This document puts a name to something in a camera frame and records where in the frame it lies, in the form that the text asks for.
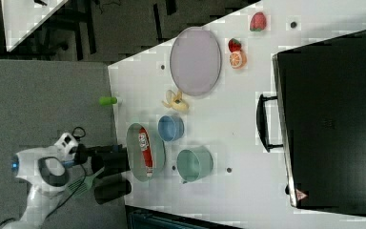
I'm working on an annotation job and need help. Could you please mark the blue bowl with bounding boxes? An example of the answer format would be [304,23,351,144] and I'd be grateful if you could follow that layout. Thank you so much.
[157,115,184,142]

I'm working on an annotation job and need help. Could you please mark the plush orange slice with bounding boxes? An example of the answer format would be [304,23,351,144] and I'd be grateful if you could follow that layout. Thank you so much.
[229,51,247,69]

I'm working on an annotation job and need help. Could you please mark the large plush strawberry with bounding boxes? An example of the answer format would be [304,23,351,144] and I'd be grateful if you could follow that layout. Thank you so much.
[250,12,267,31]

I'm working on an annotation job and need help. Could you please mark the small plush strawberry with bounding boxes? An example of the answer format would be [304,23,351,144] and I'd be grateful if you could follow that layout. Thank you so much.
[228,38,242,52]

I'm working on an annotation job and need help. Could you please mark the white side table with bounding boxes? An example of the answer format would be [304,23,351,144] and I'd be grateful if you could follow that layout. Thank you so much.
[0,0,69,52]

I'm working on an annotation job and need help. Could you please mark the large grey round plate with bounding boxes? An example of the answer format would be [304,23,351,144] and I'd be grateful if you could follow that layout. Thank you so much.
[170,27,222,96]

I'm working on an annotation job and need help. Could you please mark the green marker object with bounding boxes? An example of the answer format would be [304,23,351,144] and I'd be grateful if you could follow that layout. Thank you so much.
[99,96,118,106]

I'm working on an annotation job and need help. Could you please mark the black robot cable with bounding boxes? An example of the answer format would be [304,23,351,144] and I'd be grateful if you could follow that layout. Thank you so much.
[0,126,89,229]

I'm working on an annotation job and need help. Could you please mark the green slotted spatula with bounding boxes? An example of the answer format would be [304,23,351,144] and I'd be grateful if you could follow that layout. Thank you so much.
[67,167,105,198]

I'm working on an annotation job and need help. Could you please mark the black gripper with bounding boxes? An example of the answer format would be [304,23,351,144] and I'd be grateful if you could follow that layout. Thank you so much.
[75,144,128,164]

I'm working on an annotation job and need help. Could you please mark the red plush ketchup bottle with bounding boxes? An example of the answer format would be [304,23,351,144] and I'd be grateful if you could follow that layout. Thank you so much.
[138,127,153,177]

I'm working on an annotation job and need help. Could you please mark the black cylinder holder lower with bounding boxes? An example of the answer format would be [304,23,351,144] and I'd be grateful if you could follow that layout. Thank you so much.
[94,180,132,204]

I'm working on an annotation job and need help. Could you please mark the dark teal crate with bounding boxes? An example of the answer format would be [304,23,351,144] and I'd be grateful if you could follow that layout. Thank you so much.
[128,210,211,229]

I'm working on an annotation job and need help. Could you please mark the black cylinder holder upper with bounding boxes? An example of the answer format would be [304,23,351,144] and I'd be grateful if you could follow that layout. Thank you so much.
[91,153,130,178]

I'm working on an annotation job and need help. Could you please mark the green cup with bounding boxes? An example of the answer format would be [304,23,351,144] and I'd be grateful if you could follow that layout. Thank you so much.
[176,146,214,183]

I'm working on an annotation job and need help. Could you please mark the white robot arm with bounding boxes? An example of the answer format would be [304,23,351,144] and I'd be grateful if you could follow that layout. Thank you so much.
[0,133,126,229]

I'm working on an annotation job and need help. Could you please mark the green oval strainer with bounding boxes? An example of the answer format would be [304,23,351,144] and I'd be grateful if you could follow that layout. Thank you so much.
[126,123,165,182]

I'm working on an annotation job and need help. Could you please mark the plush peeled banana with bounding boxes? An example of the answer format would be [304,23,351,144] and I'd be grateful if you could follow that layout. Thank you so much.
[162,90,189,113]

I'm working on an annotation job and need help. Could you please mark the black cylinder holder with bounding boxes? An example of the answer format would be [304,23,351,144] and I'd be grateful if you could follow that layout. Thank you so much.
[91,153,130,178]
[94,180,132,204]

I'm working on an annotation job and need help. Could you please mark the black toaster oven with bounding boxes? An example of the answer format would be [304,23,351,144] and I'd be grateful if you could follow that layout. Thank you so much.
[272,30,366,217]

